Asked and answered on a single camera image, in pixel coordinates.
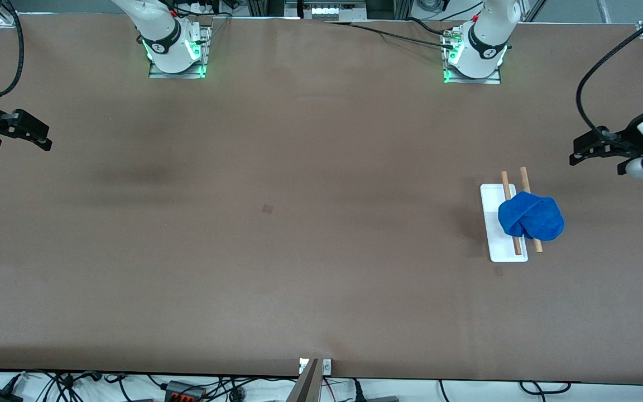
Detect blue cloth towel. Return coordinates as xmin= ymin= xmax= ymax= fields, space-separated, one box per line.
xmin=498 ymin=191 xmax=565 ymax=242

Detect white rack with wooden bars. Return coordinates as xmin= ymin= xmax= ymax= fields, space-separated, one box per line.
xmin=479 ymin=166 xmax=544 ymax=263

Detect black orange power adapter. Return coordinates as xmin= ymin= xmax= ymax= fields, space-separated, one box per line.
xmin=164 ymin=381 xmax=207 ymax=402

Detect grey box with white connectors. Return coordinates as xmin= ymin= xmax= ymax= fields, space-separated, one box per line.
xmin=285 ymin=0 xmax=368 ymax=22

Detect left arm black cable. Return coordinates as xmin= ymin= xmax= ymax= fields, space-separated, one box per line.
xmin=575 ymin=0 xmax=643 ymax=140

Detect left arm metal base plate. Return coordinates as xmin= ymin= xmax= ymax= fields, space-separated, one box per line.
xmin=443 ymin=28 xmax=502 ymax=85

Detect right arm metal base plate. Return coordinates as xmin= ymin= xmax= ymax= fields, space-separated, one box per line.
xmin=148 ymin=25 xmax=211 ymax=79

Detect long black table cable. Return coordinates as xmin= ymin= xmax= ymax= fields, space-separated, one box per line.
xmin=321 ymin=20 xmax=457 ymax=50

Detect looped black floor cable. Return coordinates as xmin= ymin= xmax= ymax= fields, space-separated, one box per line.
xmin=519 ymin=381 xmax=572 ymax=396

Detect black plug with cable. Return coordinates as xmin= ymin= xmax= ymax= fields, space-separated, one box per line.
xmin=351 ymin=380 xmax=400 ymax=402

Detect small metal table bracket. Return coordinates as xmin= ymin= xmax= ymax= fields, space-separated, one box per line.
xmin=299 ymin=358 xmax=332 ymax=376

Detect grey camera stand post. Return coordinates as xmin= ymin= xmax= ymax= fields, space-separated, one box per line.
xmin=285 ymin=358 xmax=323 ymax=402

